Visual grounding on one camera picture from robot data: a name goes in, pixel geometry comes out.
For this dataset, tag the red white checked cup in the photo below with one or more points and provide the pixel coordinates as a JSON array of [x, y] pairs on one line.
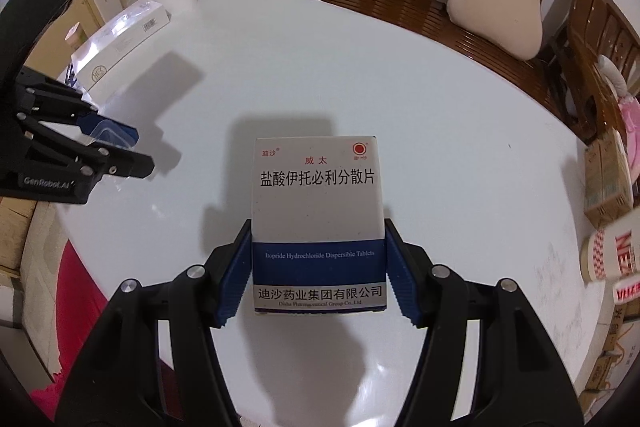
[[610, 252]]

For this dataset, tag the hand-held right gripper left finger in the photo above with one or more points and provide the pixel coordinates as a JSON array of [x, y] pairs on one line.
[[232, 287]]

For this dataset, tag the pink cloth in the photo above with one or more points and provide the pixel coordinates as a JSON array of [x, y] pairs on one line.
[[630, 119]]

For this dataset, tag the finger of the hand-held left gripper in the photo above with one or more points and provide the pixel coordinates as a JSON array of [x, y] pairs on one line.
[[130, 166], [117, 134]]

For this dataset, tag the taped cardboard box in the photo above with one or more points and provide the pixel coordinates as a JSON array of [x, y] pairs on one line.
[[607, 177]]

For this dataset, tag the brown cardboard box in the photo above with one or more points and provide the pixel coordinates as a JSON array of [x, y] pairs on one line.
[[17, 232]]

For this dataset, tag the beige paper cup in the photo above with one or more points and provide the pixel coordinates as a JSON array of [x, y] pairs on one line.
[[74, 34]]

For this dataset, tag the printed cardboard carton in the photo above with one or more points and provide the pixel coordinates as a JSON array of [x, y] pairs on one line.
[[620, 337]]

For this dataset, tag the white blue medicine box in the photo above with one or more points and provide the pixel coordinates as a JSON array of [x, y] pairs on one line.
[[315, 207]]

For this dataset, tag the red cloth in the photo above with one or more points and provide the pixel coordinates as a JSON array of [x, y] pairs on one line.
[[80, 307]]

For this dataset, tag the wooden chair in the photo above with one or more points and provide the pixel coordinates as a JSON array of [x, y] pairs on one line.
[[607, 22]]

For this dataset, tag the long white box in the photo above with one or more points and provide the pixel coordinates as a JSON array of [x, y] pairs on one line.
[[107, 59]]

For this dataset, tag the beige cushion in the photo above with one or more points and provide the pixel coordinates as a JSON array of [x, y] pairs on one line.
[[495, 7]]

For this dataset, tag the white barcode box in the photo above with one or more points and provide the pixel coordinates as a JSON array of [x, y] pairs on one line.
[[142, 18]]

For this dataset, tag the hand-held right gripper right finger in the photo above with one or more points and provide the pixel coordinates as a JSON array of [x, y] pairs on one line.
[[400, 282]]

